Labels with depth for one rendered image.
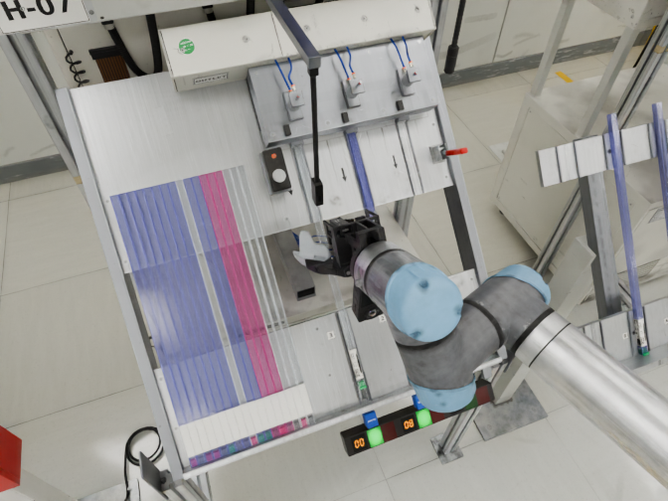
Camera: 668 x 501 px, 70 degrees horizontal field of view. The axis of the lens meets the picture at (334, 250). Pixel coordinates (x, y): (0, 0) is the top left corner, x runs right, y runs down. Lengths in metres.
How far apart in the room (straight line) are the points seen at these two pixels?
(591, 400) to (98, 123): 0.85
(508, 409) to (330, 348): 1.02
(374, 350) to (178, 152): 0.53
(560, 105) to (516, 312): 1.48
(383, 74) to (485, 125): 2.03
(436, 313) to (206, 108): 0.61
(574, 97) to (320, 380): 1.53
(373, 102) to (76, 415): 1.50
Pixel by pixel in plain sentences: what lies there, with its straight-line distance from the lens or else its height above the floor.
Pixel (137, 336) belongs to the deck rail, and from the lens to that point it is 0.92.
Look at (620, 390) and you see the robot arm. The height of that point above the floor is 1.15.
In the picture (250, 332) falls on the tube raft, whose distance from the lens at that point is 0.92.
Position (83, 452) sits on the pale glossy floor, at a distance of 1.91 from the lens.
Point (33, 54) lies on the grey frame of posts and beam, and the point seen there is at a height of 1.27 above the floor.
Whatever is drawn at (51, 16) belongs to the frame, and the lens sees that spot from 0.88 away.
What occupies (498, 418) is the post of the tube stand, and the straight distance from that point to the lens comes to 1.84.
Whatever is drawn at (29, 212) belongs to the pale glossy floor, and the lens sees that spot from 2.72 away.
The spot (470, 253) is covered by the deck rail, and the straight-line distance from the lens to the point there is 1.05.
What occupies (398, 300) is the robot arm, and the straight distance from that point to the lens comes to 0.50.
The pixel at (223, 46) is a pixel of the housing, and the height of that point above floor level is 1.25.
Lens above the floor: 1.65
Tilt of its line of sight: 50 degrees down
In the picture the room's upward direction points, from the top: straight up
